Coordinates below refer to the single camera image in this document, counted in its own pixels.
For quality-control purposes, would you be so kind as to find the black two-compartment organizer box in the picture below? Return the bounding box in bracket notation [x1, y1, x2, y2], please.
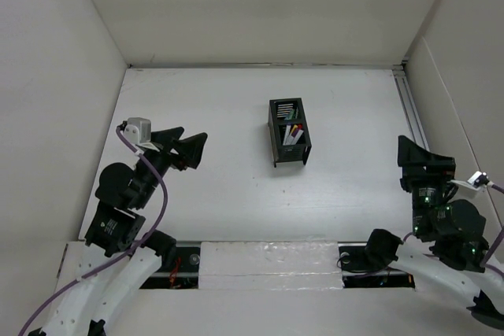
[268, 98, 312, 168]

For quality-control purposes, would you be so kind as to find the purple-capped white marker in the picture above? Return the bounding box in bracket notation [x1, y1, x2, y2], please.
[288, 130, 304, 146]

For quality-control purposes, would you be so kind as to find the red and purple marker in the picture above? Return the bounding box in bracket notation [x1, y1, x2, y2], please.
[283, 124, 292, 146]

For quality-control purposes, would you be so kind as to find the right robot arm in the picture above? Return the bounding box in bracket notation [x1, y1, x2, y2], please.
[364, 135, 503, 330]

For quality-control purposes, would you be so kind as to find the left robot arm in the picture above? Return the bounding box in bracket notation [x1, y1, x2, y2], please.
[20, 118, 208, 335]

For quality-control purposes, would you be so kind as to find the white foam block front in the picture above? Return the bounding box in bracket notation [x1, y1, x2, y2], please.
[198, 241, 343, 291]

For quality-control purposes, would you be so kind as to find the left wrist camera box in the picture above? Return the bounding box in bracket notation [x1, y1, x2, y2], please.
[119, 117, 157, 150]

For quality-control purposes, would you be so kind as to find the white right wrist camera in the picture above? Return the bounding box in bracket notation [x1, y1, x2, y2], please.
[450, 171, 493, 198]

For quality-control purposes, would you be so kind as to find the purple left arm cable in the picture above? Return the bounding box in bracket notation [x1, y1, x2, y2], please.
[17, 125, 169, 336]

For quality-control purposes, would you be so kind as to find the aluminium rail right edge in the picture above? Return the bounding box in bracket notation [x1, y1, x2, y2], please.
[392, 65, 429, 150]

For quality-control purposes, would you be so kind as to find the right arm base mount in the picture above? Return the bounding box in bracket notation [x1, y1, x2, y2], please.
[336, 245, 416, 289]

